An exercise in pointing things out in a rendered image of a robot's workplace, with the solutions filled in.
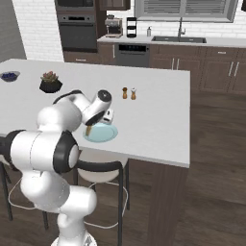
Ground light blue plate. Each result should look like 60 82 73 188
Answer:
83 122 119 144

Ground silver coffee machine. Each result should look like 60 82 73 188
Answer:
105 14 124 39

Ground black stool with white seat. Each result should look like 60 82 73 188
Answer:
0 136 50 231
72 149 132 246

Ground built-in black oven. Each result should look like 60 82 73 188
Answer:
56 12 98 54

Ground grey dishwasher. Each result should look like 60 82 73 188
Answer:
114 43 151 68

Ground black microwave oven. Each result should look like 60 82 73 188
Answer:
55 0 96 10

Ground window with blinds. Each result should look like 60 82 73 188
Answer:
134 0 240 24

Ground dark wood counter island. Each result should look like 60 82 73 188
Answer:
126 158 190 246

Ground black tiered stand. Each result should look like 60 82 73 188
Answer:
126 16 138 39

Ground succulent in black pot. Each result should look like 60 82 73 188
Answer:
38 70 63 95

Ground brown base cupboard run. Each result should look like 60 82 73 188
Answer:
149 44 246 96

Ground brown wall cupboard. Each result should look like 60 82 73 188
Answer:
97 0 132 12

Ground steel sink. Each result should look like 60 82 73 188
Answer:
150 35 208 45

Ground brown cupboards beside oven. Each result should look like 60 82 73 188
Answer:
62 42 116 65

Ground bowl with blue contents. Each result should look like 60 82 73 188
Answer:
0 70 21 84

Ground steel tap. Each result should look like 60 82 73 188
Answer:
177 16 187 39

